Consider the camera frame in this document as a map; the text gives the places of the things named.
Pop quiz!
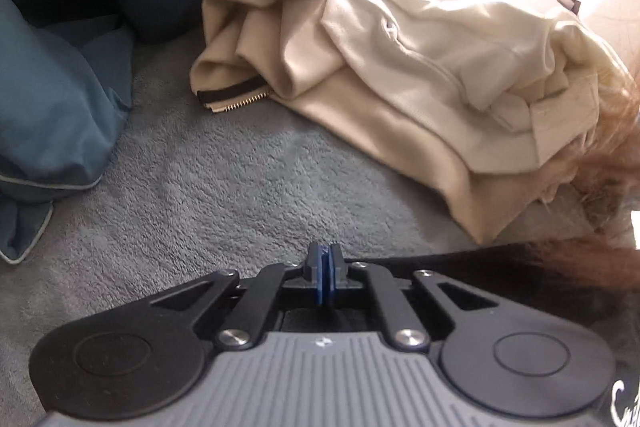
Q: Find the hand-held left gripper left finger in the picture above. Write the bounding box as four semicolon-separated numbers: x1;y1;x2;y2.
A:
150;243;325;352

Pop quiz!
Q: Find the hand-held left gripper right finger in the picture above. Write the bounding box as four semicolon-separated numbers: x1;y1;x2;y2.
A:
325;244;501;353

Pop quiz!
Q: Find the black printed t-shirt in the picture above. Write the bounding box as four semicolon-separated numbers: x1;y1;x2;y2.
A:
280;234;640;427

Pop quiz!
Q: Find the beige zip jacket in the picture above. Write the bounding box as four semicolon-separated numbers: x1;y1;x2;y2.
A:
190;0;636;245

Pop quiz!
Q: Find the person's long hair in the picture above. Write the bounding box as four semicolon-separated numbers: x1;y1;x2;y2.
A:
540;52;640;293

